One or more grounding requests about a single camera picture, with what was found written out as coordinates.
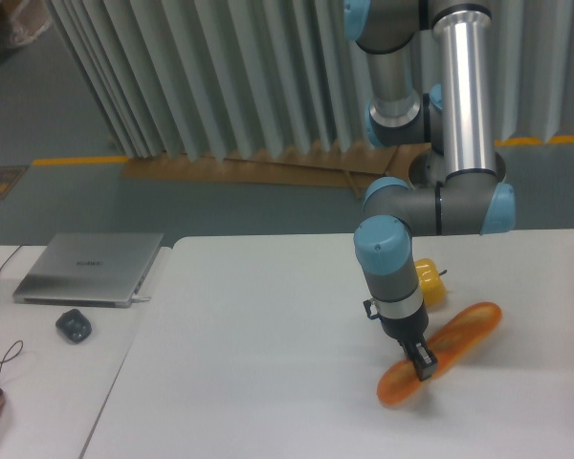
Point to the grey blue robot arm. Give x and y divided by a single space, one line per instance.
427 62

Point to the orange baguette bread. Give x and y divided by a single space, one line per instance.
450 344

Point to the yellow bell pepper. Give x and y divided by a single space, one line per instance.
431 283

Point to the silver closed laptop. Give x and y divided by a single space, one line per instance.
90 269

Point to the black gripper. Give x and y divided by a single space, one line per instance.
409 332

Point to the grey folding partition screen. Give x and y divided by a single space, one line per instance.
216 77

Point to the black earbuds case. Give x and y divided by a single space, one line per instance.
74 326

